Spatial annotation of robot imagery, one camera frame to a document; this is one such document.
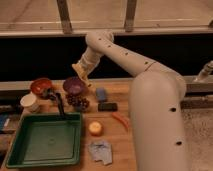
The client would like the bunch of dark grapes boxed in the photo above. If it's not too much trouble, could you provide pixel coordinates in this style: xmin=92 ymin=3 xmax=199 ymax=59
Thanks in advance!
xmin=66 ymin=94 xmax=90 ymax=112

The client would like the orange carrot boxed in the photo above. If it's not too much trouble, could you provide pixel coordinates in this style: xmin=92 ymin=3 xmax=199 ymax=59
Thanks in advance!
xmin=111 ymin=112 xmax=129 ymax=132

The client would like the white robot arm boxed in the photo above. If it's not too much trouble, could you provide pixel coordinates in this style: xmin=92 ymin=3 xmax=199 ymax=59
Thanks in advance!
xmin=73 ymin=31 xmax=190 ymax=171

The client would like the red bowl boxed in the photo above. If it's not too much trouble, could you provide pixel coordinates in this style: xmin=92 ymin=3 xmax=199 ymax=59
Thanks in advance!
xmin=30 ymin=78 xmax=52 ymax=96

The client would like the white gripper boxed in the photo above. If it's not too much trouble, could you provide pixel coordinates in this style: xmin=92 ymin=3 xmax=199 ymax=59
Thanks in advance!
xmin=77 ymin=49 xmax=100 ymax=76

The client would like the yellow apple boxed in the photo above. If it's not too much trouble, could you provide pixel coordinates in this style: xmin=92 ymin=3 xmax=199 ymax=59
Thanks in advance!
xmin=88 ymin=121 xmax=103 ymax=136

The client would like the white cup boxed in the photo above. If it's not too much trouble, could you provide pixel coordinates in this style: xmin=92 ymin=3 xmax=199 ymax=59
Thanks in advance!
xmin=20 ymin=93 xmax=39 ymax=113

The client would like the black rectangular block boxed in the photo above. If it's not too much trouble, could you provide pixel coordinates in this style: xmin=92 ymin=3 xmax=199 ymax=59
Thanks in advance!
xmin=98 ymin=103 xmax=118 ymax=111

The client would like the yellow banana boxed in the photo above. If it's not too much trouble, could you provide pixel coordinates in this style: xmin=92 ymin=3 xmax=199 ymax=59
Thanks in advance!
xmin=72 ymin=63 xmax=91 ymax=87

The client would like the blue sponge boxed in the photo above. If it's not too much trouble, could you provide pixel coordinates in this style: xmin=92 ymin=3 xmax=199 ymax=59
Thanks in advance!
xmin=96 ymin=87 xmax=107 ymax=102

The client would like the purple bowl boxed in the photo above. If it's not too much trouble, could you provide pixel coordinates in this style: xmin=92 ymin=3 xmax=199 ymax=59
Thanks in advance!
xmin=63 ymin=77 xmax=85 ymax=95

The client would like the grey crumpled cloth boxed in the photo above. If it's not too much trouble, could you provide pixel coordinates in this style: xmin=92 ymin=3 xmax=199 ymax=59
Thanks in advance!
xmin=88 ymin=140 xmax=113 ymax=165

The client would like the green plastic tray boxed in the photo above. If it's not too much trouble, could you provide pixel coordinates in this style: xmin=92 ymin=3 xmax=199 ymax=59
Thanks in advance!
xmin=6 ymin=113 xmax=82 ymax=169

